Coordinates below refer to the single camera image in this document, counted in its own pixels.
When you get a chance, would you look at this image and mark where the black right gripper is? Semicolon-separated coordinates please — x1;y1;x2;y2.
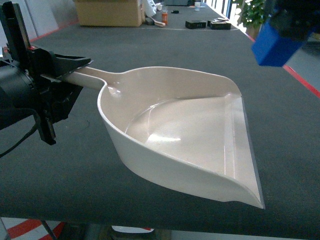
264;0;320;41

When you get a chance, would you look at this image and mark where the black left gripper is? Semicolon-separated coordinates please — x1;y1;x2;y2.
0;1;92;145

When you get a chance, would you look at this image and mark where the blue plastic block part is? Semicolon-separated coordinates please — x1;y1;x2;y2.
251;21;304;67

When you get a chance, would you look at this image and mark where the beige plastic dustpan tray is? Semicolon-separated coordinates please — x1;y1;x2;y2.
65;66;265;209

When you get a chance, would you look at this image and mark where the potted green plant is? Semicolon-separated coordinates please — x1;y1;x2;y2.
232;0;266;40

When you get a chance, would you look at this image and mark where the large open cardboard box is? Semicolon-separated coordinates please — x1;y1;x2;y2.
74;0;145;27

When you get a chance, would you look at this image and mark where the black box right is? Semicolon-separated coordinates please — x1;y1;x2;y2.
207;18;231;30

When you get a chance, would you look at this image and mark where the black box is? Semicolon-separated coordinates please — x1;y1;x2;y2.
185;20;207;29
207;18;231;30

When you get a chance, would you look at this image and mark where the white paper cup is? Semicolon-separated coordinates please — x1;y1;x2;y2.
194;1;201;11

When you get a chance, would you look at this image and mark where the black box left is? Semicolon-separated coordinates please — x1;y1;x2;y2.
185;20;207;29

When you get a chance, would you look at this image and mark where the wooden brush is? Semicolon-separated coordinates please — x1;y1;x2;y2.
149;16;166;28

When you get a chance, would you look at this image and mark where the white bag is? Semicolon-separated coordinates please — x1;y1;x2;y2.
142;0;163;17

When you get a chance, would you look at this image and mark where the orange bottle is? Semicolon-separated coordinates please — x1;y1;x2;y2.
161;11;168;25

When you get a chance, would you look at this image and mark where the black cable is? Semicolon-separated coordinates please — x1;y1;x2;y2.
0;107;42;159

